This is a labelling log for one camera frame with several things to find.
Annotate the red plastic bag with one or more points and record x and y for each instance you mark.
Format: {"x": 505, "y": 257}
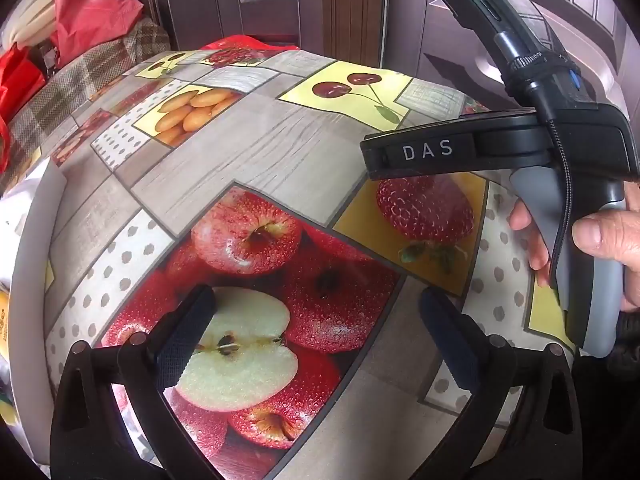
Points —
{"x": 250, "y": 42}

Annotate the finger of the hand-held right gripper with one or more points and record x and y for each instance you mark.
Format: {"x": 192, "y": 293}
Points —
{"x": 425, "y": 152}

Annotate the person's right hand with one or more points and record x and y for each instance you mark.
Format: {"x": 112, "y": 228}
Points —
{"x": 605, "y": 235}

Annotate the red nonwoven bag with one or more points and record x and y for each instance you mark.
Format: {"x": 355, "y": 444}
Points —
{"x": 95, "y": 10}

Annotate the plaid covered bench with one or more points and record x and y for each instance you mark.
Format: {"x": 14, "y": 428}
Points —
{"x": 100, "y": 65}

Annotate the red tote bag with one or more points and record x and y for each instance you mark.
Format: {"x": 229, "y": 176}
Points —
{"x": 15, "y": 75}

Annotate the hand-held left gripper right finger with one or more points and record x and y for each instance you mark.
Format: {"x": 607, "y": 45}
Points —
{"x": 450, "y": 335}

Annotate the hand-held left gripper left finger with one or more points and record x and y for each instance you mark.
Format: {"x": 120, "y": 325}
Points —
{"x": 185, "y": 335}

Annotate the white cardboard box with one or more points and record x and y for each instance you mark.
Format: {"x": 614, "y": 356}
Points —
{"x": 30, "y": 285}

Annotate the yellow packet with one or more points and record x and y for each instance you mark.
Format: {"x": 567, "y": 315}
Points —
{"x": 3, "y": 320}

